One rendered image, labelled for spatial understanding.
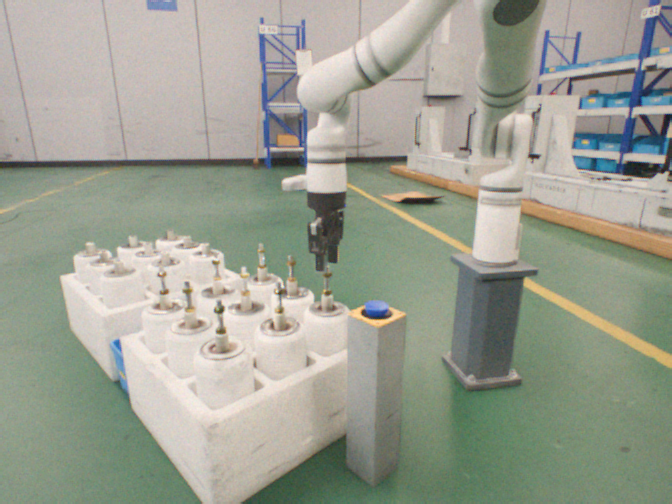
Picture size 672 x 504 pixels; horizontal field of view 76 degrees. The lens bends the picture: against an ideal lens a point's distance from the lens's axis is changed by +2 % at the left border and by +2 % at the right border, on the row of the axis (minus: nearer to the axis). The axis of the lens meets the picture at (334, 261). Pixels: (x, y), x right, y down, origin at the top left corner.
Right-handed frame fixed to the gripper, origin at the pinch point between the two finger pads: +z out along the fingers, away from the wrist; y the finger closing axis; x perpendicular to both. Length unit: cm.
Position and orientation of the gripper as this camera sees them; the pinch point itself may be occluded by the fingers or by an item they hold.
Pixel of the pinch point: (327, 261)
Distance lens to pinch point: 84.4
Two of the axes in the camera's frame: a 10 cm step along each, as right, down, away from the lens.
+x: -9.4, -1.0, 3.2
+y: 3.4, -2.9, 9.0
